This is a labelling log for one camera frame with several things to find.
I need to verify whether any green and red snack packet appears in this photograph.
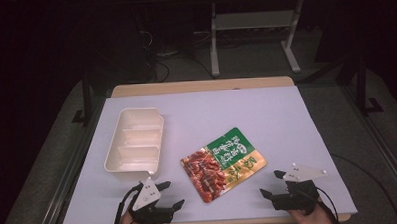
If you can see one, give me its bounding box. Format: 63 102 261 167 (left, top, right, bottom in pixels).
178 126 270 205

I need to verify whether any tangle of dark cables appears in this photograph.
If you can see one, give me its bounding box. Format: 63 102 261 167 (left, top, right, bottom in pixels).
139 28 171 84

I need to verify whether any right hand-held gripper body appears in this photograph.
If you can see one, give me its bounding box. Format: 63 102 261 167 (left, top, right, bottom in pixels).
270 162 330 217

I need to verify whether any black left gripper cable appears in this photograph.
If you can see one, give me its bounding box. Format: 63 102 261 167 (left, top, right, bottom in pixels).
110 184 145 224

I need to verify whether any black floor cable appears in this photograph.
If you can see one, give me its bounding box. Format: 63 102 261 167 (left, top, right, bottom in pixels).
330 150 397 224

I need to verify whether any black metal stand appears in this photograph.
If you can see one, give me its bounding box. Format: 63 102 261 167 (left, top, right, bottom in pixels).
70 71 95 127
351 50 385 117

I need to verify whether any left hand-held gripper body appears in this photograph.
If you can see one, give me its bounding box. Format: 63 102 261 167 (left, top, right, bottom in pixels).
126 176 175 224

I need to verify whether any white metal stand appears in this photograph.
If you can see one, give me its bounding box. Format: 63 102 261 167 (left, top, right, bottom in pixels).
208 0 308 78

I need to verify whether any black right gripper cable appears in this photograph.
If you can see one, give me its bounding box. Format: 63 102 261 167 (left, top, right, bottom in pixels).
314 185 340 224

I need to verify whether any person's right hand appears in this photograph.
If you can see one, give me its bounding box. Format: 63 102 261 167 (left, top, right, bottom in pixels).
287 200 335 224

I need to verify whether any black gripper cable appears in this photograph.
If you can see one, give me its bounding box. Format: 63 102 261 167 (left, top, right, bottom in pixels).
314 185 340 224
110 184 145 224

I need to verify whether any grey metal rail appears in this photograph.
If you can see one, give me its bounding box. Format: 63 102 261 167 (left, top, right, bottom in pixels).
340 81 397 203
30 94 112 224

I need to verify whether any white table mat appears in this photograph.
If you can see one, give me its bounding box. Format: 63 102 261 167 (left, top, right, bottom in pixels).
56 83 359 224

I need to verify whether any white divided plastic tray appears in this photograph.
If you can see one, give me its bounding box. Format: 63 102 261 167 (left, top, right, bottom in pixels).
101 106 168 183

